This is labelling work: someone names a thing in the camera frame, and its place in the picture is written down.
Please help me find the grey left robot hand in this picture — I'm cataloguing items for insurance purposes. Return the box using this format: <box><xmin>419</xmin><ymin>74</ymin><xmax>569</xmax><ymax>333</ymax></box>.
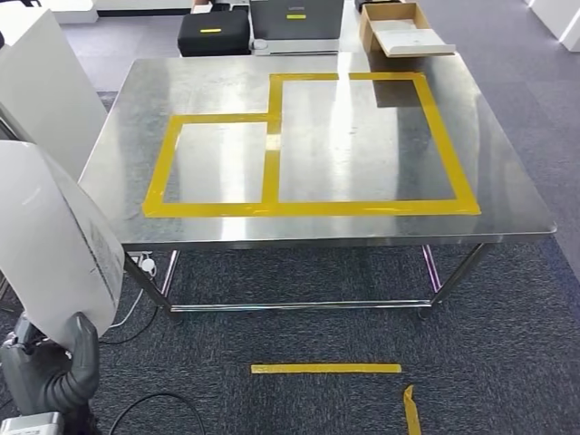
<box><xmin>0</xmin><ymin>312</ymin><xmax>101</xmax><ymax>417</ymax></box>

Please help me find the white curved plastic part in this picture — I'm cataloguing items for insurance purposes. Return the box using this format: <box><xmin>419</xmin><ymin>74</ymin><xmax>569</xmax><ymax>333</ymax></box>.
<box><xmin>0</xmin><ymin>140</ymin><xmax>126</xmax><ymax>353</ymax></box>

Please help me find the stainless steel workbench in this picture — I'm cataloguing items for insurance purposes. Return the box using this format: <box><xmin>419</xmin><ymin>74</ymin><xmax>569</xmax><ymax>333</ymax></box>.
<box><xmin>77</xmin><ymin>51</ymin><xmax>558</xmax><ymax>319</ymax></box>

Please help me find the yellow tape on workbench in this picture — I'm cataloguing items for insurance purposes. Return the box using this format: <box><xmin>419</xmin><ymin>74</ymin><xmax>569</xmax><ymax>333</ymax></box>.
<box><xmin>141</xmin><ymin>72</ymin><xmax>482</xmax><ymax>219</ymax></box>

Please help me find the white panel desk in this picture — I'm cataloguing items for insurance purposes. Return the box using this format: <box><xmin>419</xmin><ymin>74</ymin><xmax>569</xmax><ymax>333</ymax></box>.
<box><xmin>0</xmin><ymin>8</ymin><xmax>109</xmax><ymax>182</ymax></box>

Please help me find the straight yellow floor tape strip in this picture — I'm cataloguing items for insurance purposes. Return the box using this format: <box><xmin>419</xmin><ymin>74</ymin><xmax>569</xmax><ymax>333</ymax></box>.
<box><xmin>250</xmin><ymin>362</ymin><xmax>403</xmax><ymax>375</ymax></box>

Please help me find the black case with yellow label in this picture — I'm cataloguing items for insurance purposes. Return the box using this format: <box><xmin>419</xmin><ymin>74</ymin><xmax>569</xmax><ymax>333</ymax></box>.
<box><xmin>176</xmin><ymin>8</ymin><xmax>252</xmax><ymax>59</ymax></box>

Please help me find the grey case with yellow label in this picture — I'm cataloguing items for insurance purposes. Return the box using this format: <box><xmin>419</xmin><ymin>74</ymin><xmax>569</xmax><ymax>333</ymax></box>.
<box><xmin>249</xmin><ymin>0</ymin><xmax>346</xmax><ymax>57</ymax></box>

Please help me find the angled yellow floor tape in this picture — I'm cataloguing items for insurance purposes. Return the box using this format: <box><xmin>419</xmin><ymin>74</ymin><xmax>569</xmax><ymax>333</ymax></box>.
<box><xmin>402</xmin><ymin>384</ymin><xmax>423</xmax><ymax>435</ymax></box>

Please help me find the brown cardboard box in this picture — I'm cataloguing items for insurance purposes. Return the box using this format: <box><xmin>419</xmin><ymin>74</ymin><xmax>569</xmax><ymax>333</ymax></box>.
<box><xmin>358</xmin><ymin>1</ymin><xmax>432</xmax><ymax>55</ymax></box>

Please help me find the white furniture block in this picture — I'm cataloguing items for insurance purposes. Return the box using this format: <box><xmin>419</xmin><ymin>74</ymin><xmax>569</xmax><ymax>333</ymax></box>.
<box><xmin>526</xmin><ymin>0</ymin><xmax>580</xmax><ymax>53</ymax></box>

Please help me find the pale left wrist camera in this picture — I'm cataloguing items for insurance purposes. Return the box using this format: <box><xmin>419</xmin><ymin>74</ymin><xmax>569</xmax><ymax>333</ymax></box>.
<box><xmin>0</xmin><ymin>411</ymin><xmax>65</xmax><ymax>435</ymax></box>

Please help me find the black floor cable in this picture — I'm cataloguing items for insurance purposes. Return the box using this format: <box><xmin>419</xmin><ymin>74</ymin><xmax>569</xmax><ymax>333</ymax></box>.
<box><xmin>99</xmin><ymin>304</ymin><xmax>160</xmax><ymax>347</ymax></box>

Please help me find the long white floor cable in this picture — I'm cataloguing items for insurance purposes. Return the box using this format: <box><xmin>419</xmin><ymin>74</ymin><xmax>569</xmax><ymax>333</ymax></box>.
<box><xmin>107</xmin><ymin>287</ymin><xmax>145</xmax><ymax>332</ymax></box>

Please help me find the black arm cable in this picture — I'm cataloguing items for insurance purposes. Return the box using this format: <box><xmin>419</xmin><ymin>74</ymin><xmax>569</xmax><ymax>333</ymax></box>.
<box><xmin>107</xmin><ymin>392</ymin><xmax>207</xmax><ymax>435</ymax></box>

